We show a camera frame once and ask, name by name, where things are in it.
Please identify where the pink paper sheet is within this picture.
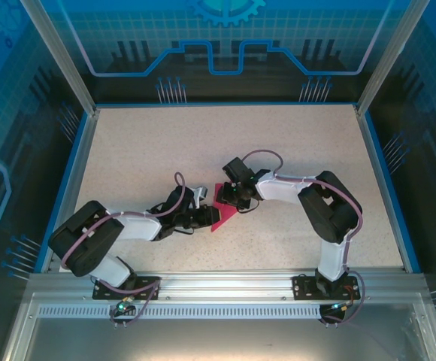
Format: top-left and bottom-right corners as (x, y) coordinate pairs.
(209, 183), (241, 234)

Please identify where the blue printed enclosure side panel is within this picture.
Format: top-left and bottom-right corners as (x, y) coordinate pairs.
(360, 0), (436, 361)
(0, 0), (91, 361)

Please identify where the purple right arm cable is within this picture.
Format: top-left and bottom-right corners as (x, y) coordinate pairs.
(242, 149), (368, 329)

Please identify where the aluminium frame rail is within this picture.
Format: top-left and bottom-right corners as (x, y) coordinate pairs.
(26, 267), (429, 304)

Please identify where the slotted aluminium cable duct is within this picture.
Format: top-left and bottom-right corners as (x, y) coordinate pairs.
(36, 305), (356, 320)

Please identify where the blue printed enclosure panel, gear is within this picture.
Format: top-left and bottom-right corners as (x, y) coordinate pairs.
(39, 0), (407, 105)

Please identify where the right circuit board with LED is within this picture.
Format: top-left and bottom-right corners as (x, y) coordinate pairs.
(321, 299), (354, 317)

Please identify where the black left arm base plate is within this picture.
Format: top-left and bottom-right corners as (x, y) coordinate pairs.
(92, 275), (162, 301)

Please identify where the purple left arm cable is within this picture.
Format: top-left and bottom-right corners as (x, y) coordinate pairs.
(60, 171), (186, 329)

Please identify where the circuit board with led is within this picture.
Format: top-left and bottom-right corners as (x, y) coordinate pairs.
(108, 296), (135, 317)
(321, 299), (354, 317)

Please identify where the short blue table edge trim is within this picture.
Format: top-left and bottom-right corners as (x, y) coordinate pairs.
(33, 111), (91, 274)
(364, 111), (422, 274)

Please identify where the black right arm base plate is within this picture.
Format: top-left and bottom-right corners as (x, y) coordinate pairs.
(292, 274), (362, 301)

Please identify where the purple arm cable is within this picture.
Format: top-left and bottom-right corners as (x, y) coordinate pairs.
(242, 149), (368, 329)
(60, 171), (186, 329)

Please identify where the left circuit board with LED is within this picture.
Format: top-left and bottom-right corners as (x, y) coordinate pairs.
(108, 296), (135, 317)

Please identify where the aluminium frame post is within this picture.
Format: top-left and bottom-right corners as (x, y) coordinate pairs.
(18, 0), (101, 116)
(355, 0), (431, 116)

